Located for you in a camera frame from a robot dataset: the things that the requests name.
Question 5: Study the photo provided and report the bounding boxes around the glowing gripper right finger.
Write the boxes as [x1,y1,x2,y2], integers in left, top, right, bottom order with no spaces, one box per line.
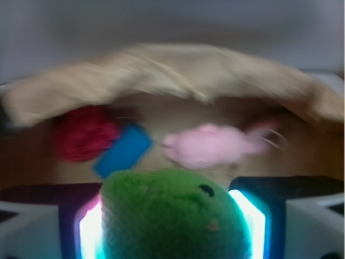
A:
[229,176,344,258]

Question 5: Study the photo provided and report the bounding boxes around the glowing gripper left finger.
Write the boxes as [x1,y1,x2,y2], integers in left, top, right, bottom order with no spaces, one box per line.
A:
[1,183,103,258]

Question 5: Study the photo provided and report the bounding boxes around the green plush animal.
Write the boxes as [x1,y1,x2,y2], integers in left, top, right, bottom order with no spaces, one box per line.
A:
[100,169,252,258]

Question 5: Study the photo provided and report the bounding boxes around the pink plush bunny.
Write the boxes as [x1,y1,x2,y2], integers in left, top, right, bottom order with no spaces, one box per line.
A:
[162,120,288,169]

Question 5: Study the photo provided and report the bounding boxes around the blue rectangular block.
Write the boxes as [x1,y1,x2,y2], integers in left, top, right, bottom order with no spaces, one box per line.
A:
[94,124,153,179]

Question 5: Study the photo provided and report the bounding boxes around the red crumpled cloth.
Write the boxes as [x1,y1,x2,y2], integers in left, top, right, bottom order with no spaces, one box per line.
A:
[51,106,121,162]

